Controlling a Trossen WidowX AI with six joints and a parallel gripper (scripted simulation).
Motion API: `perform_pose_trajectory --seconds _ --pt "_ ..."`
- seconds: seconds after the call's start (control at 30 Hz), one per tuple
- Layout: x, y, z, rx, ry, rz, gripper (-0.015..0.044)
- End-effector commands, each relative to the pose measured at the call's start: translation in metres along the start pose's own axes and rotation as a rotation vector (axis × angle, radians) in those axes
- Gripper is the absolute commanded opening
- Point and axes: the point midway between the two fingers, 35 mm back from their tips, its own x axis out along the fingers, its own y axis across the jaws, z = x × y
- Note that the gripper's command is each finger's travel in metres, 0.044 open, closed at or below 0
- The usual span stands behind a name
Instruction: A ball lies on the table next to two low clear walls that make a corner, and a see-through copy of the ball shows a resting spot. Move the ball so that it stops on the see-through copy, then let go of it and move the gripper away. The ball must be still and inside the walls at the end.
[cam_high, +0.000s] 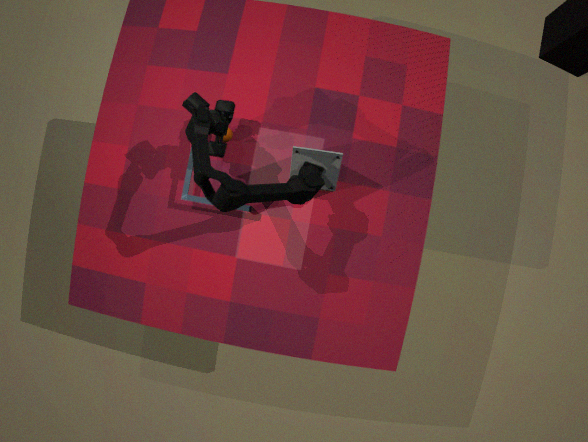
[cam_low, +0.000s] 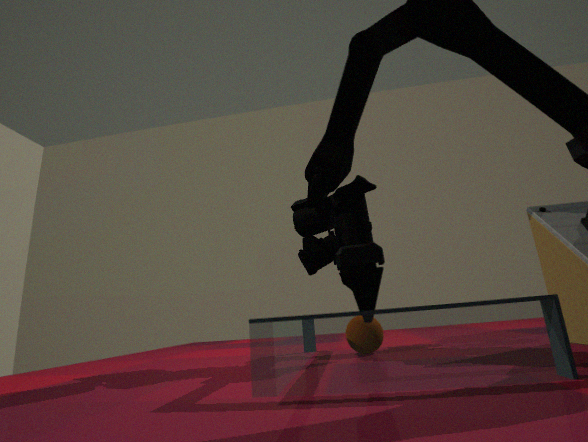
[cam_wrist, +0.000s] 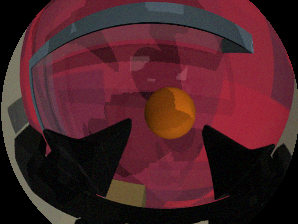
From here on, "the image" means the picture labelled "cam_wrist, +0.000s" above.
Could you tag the low clear glass wall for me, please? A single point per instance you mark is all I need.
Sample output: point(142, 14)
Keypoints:
point(42, 71)

